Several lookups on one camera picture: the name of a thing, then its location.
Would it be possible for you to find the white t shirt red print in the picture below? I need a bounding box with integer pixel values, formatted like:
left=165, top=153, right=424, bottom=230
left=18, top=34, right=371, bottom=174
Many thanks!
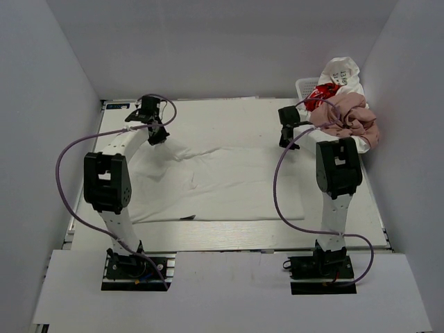
left=304, top=83, right=341, bottom=112

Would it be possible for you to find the pink t shirt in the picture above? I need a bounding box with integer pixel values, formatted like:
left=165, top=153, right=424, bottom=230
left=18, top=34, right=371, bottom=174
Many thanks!
left=309, top=92, right=379, bottom=148

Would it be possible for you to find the white t shirt black print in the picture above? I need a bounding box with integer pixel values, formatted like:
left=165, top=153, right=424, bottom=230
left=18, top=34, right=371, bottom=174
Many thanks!
left=129, top=139, right=323, bottom=224

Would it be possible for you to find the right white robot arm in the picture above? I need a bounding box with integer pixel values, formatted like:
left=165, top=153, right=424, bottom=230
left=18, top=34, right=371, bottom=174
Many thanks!
left=273, top=106, right=363, bottom=255

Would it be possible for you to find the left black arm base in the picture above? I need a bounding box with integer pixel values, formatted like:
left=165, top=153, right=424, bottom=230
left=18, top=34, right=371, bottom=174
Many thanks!
left=101, top=248, right=171, bottom=292

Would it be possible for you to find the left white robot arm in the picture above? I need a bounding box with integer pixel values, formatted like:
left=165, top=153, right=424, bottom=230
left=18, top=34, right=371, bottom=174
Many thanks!
left=83, top=95, right=169, bottom=256

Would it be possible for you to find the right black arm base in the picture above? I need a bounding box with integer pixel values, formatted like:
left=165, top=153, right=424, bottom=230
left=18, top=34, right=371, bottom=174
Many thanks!
left=282, top=256, right=357, bottom=296

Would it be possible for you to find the white plastic basket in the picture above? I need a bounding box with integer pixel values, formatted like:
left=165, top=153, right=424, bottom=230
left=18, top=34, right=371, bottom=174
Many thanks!
left=295, top=77, right=319, bottom=101

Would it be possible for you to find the blue label sticker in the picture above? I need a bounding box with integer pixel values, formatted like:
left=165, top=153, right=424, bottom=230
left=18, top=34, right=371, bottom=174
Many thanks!
left=105, top=103, right=130, bottom=110

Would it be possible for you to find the white t shirt with lettering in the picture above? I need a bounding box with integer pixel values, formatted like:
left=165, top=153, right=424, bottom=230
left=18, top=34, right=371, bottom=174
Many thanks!
left=318, top=57, right=370, bottom=154

